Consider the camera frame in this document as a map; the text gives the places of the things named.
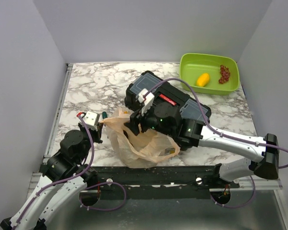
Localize red fake grapes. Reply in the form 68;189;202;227
218;65;231;84

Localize green handled screwdriver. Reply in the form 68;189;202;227
102;111;108;119

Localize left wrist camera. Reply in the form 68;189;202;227
77;111;100;131

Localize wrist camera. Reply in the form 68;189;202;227
136;88;155;116
77;111;100;131

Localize yellow fake lemon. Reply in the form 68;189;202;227
196;73;210;87

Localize green plastic basin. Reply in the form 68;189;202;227
179;53;240;95

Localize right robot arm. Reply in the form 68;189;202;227
125;103;279;188

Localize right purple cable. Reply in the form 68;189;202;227
144;78;288;208

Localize black front mounting rail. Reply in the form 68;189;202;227
79;165;238;205

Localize purple cable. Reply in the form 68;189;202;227
13;114;127;226
144;78;288;208

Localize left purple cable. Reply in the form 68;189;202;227
13;114;127;226

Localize black plastic toolbox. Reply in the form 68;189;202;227
124;70;212;151

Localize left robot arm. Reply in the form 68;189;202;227
0;124;103;230

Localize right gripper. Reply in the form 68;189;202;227
123;102;174;138

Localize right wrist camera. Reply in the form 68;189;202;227
136;88;155;116

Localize translucent orange plastic bag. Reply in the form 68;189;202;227
101;107;180;168

